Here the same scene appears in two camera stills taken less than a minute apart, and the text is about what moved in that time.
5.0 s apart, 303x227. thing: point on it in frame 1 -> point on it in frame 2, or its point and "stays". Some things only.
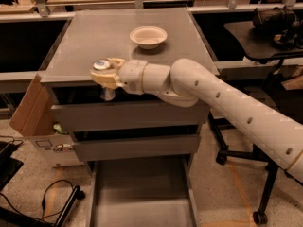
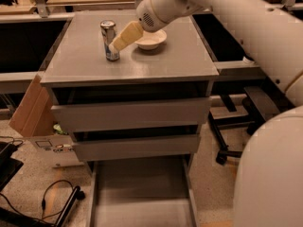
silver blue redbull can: [106, 94] -> [108, 30]
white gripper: [132, 76] -> [150, 15]
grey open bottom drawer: [143, 192] stays
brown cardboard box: [33, 118] stays
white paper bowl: [148, 37] stays
